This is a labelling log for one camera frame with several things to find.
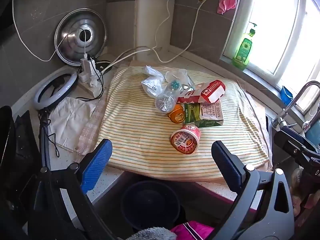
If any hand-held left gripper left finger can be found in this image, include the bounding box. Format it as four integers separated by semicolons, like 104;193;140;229
27;139;118;240

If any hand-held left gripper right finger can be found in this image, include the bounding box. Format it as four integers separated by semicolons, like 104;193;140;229
211;141;296;240

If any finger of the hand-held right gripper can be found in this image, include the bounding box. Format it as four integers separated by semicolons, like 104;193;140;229
274;126;320;161

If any red paper cup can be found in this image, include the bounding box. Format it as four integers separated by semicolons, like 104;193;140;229
171;124;202;154

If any blue plastic basket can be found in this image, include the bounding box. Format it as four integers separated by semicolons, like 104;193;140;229
120;180;187;233

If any red white carton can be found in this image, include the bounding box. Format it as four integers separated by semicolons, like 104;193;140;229
177;79;226;104

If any person's right hand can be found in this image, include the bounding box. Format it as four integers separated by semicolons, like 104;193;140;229
291;168;320;217

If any pink checked cloth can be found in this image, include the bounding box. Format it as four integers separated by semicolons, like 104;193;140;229
75;100;108;154

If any blue container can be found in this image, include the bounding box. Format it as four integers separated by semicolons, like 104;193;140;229
279;86;293;105

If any steel faucet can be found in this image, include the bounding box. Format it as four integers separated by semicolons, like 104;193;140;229
271;80;320;133

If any striped cloth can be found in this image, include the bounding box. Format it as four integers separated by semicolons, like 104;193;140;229
96;65;272;182

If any white cloth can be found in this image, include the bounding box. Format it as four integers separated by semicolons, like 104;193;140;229
49;97;97;151

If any green milk carton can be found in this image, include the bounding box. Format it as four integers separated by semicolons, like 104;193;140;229
184;101;224;128

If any pink jacket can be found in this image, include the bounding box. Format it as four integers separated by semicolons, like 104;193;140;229
170;220;214;240

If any white power strip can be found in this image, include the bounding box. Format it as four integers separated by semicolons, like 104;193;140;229
79;55;103;93

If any clear plastic bottle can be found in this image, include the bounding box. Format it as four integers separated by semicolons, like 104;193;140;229
154;80;181;113

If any grey fleece garment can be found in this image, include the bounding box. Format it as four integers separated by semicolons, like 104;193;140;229
132;227;177;240

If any clear plastic bag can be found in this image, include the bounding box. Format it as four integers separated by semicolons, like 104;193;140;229
141;65;166;97
165;69;193;91

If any green dish soap bottle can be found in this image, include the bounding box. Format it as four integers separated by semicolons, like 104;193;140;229
232;22;257;71

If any window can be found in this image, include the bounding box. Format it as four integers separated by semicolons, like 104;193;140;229
221;0;320;120

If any steel pot lid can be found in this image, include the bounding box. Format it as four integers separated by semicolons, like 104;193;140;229
54;9;108;67

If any white cutting board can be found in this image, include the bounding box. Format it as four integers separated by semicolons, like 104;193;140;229
135;0;174;62

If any pink hanging cloth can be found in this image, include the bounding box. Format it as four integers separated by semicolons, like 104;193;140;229
217;0;237;15

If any black cable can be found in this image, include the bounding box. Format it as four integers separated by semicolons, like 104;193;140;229
89;55;112;98

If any ring light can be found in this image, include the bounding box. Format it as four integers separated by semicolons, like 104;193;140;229
34;69;78;173

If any grey cable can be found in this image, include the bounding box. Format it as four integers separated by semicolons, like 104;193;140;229
104;46;152;73

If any white cable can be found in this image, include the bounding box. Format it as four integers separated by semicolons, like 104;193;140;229
12;0;88;62
150;0;220;64

